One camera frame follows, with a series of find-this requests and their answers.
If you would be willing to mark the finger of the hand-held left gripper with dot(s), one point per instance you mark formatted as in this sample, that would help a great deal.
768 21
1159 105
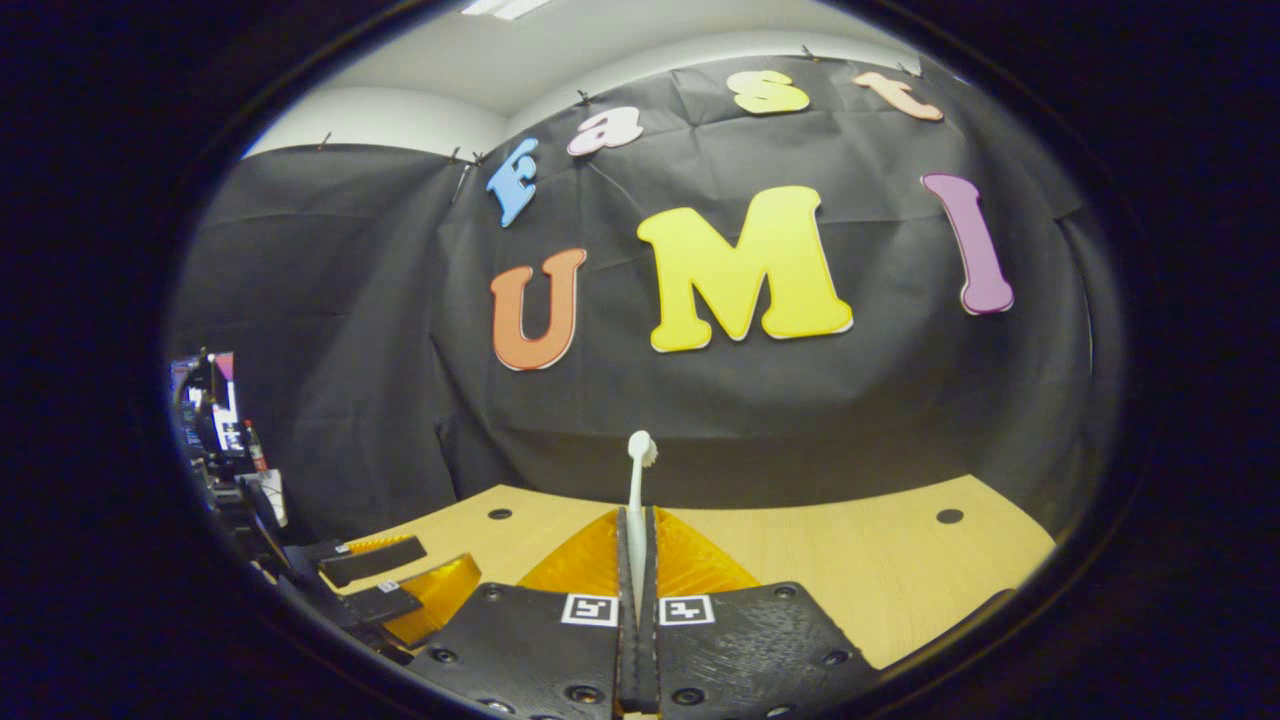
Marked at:
385 605
375 562

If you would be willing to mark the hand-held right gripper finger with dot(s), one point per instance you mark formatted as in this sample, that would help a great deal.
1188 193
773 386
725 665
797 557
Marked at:
650 670
628 670

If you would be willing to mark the white toothbrush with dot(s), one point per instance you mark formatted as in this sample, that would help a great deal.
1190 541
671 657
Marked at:
637 500

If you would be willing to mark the white side table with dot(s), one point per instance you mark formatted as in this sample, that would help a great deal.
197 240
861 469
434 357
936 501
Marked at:
272 495

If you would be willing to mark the red bottle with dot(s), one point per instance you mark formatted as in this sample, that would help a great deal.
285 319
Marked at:
256 450

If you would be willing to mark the computer monitor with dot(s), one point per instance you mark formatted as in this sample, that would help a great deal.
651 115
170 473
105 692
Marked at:
225 420

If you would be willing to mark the black backdrop cloth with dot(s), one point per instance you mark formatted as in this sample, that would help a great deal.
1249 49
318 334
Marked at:
750 400

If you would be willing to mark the ceiling light panel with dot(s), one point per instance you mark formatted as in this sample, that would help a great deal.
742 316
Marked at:
500 8

